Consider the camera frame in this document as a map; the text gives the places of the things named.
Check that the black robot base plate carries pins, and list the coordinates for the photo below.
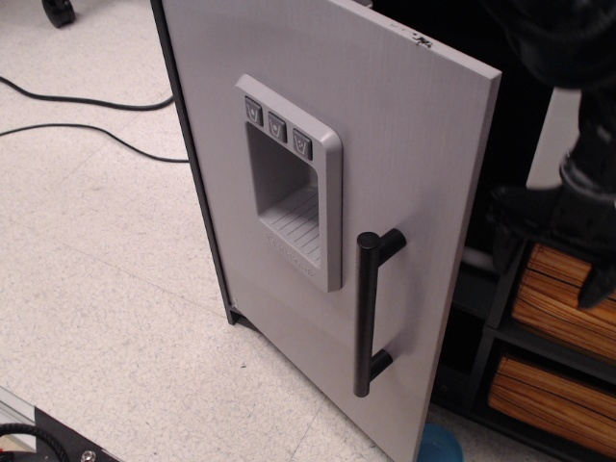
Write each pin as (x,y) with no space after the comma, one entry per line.
(77,447)

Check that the dark shelf unit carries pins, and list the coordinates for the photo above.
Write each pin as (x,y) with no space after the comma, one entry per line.
(481,330)

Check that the grey toy fridge door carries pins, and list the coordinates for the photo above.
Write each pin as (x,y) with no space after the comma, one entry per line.
(413,116)

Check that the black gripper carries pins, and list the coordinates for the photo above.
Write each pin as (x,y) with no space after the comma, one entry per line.
(564,219)

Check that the white counter top block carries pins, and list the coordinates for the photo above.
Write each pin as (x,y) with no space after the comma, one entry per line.
(558,137)

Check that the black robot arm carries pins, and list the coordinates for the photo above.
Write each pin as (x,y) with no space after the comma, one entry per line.
(569,45)

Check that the blue plastic bowl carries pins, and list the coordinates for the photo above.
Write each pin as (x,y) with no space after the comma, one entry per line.
(439,445)

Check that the grey water dispenser panel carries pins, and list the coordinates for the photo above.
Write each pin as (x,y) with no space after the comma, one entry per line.
(296,165)

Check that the black caster wheel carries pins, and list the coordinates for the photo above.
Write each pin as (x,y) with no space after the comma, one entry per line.
(59,12)

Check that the black bar door handle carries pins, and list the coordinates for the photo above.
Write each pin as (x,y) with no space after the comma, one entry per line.
(372,251)

